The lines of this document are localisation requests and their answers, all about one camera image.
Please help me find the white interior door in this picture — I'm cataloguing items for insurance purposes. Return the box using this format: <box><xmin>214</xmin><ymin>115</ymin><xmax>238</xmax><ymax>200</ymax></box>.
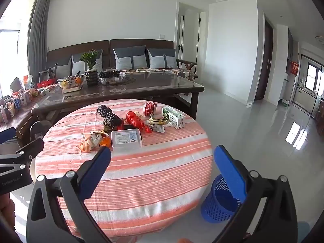
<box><xmin>176</xmin><ymin>15</ymin><xmax>185</xmax><ymax>59</ymax></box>

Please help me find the dark wooden sofa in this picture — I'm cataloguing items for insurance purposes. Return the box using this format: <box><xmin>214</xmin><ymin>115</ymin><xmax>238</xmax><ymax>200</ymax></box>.
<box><xmin>46</xmin><ymin>38</ymin><xmax>198</xmax><ymax>79</ymax></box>

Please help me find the dark wooden coffee table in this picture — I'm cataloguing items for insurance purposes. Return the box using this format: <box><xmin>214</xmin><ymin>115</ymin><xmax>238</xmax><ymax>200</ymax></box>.
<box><xmin>31</xmin><ymin>71</ymin><xmax>204</xmax><ymax>120</ymax></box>

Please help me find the grey cushion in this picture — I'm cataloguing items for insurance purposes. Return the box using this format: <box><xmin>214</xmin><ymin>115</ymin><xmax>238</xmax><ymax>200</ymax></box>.
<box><xmin>113</xmin><ymin>46</ymin><xmax>147</xmax><ymax>71</ymax></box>
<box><xmin>71</xmin><ymin>49</ymin><xmax>104</xmax><ymax>76</ymax></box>
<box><xmin>147</xmin><ymin>48</ymin><xmax>178</xmax><ymax>69</ymax></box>
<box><xmin>47</xmin><ymin>55</ymin><xmax>72</xmax><ymax>80</ymax></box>

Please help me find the gold black foil package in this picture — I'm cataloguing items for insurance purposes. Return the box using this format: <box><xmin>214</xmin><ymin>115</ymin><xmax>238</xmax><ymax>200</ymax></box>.
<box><xmin>97</xmin><ymin>104</ymin><xmax>124</xmax><ymax>132</ymax></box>

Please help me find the red snack wrapper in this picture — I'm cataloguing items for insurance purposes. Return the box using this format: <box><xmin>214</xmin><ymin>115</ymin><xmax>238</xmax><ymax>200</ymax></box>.
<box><xmin>126</xmin><ymin>111</ymin><xmax>152</xmax><ymax>133</ymax></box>

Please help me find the cream snack packet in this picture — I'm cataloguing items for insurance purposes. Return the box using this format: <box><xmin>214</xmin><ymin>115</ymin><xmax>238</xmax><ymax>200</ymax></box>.
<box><xmin>146</xmin><ymin>116</ymin><xmax>170</xmax><ymax>133</ymax></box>

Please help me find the red wall decoration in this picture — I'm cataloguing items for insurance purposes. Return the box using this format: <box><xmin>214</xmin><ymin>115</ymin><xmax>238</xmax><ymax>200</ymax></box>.
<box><xmin>290</xmin><ymin>61</ymin><xmax>299</xmax><ymax>76</ymax></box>

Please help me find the grey curtain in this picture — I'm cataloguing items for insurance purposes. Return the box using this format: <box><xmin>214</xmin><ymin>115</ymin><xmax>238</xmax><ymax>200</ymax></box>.
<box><xmin>28</xmin><ymin>0</ymin><xmax>50</xmax><ymax>83</ymax></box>

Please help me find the orange white snack wrapper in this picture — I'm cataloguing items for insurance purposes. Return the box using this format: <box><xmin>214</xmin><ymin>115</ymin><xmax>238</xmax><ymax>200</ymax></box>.
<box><xmin>78</xmin><ymin>131</ymin><xmax>111</xmax><ymax>152</ymax></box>

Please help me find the fruit tray with orange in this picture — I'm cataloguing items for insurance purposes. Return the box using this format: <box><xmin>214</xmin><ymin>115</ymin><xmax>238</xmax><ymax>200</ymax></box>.
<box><xmin>57</xmin><ymin>75</ymin><xmax>85</xmax><ymax>94</ymax></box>

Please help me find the potted green plant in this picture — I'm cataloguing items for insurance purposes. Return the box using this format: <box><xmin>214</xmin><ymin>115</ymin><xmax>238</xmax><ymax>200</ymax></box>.
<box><xmin>80</xmin><ymin>50</ymin><xmax>98</xmax><ymax>87</ymax></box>

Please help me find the grey cushion far left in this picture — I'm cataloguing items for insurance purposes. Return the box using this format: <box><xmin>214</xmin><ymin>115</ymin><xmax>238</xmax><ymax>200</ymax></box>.
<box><xmin>47</xmin><ymin>55</ymin><xmax>72</xmax><ymax>80</ymax></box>

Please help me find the side shelf with small items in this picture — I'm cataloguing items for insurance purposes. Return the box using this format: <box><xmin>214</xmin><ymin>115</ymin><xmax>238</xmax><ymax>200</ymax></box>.
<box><xmin>1</xmin><ymin>75</ymin><xmax>40</xmax><ymax>124</ymax></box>

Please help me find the clear plastic box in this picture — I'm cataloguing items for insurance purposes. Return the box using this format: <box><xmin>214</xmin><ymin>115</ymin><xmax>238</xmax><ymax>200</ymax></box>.
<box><xmin>111</xmin><ymin>128</ymin><xmax>142</xmax><ymax>150</ymax></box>

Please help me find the blue plastic waste basket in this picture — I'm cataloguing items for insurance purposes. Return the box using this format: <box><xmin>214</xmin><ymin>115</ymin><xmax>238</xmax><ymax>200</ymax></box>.
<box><xmin>200</xmin><ymin>174</ymin><xmax>241</xmax><ymax>223</ymax></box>

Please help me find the red bag on table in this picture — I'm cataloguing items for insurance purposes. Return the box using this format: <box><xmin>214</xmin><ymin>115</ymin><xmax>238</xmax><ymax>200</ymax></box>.
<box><xmin>37</xmin><ymin>78</ymin><xmax>56</xmax><ymax>88</ymax></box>

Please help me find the crushed red soda can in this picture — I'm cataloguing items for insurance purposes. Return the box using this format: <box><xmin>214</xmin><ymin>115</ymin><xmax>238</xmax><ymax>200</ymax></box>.
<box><xmin>143</xmin><ymin>101</ymin><xmax>157</xmax><ymax>116</ymax></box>

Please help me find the glass bowl of grapes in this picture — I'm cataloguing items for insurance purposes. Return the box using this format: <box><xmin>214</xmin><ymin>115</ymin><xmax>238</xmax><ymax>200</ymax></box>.
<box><xmin>98</xmin><ymin>69</ymin><xmax>126</xmax><ymax>86</ymax></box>

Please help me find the green white milk carton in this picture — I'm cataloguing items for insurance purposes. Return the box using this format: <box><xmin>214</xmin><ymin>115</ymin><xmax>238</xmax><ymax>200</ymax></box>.
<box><xmin>161</xmin><ymin>106</ymin><xmax>186</xmax><ymax>129</ymax></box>

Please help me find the dark entrance door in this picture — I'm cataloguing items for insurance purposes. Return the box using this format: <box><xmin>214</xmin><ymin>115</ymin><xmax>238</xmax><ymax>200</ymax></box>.
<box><xmin>255</xmin><ymin>20</ymin><xmax>274</xmax><ymax>100</ymax></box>

